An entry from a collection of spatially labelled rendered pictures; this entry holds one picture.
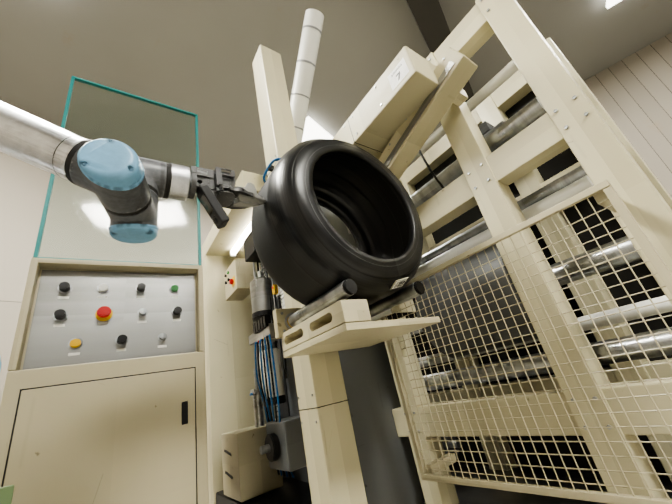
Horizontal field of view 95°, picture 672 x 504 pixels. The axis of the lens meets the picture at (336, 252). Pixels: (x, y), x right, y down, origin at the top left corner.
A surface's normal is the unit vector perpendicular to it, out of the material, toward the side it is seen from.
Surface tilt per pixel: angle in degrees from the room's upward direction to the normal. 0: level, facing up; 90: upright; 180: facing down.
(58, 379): 90
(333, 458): 90
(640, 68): 90
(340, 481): 90
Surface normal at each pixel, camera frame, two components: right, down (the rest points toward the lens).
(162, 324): 0.54, -0.43
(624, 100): -0.59, -0.22
